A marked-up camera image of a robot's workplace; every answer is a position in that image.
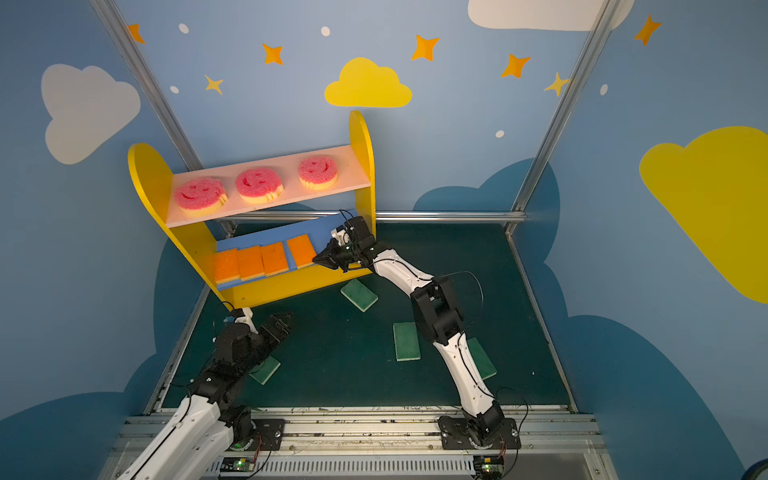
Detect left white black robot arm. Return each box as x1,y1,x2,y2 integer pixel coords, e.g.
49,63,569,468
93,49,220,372
119,308,294,479

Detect pink smiley sponge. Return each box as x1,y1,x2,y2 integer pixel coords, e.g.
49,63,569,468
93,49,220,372
173,177,229,217
298,155,339,191
235,168,284,205

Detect orange sponge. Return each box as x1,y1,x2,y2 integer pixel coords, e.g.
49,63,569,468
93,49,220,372
214,249,240,285
261,242,289,277
237,245,265,282
286,234,317,269

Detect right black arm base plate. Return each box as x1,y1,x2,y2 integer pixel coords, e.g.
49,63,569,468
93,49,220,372
437,416,522,450

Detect small circuit board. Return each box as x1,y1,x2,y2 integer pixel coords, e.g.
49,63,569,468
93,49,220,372
473,456,505,480
219,457,257,475

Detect aluminium corner post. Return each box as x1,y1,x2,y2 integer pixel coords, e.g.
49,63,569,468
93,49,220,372
505,0,622,240
89,0,204,171

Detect back aluminium floor bar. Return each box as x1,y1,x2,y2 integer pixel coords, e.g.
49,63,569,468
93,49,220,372
228,210,526,224

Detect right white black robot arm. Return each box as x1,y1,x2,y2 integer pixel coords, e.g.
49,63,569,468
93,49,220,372
313,216,505,447

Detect aluminium rail frame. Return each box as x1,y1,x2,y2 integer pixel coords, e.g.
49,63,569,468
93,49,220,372
95,405,619,480

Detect yellow shelf with pink and blue boards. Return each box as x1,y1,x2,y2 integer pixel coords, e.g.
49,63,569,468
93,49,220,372
127,111,376,308

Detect left aluminium corner post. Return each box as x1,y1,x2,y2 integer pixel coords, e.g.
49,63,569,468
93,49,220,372
89,0,204,171

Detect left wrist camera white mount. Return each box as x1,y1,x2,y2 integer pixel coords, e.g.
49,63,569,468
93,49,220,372
230,307,257,333

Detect right small circuit board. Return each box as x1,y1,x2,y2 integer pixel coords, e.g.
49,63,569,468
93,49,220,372
473,456,505,480

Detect green sponge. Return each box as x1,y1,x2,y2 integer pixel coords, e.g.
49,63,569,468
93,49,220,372
467,338,498,380
249,356,281,385
340,279,379,312
393,322,421,362

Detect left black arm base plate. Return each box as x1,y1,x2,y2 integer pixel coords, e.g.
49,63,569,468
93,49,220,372
229,419,286,452

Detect left small circuit board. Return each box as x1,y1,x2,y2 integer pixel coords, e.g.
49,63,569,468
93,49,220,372
219,457,257,475

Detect right aluminium corner post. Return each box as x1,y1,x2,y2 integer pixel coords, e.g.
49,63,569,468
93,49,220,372
505,0,622,240

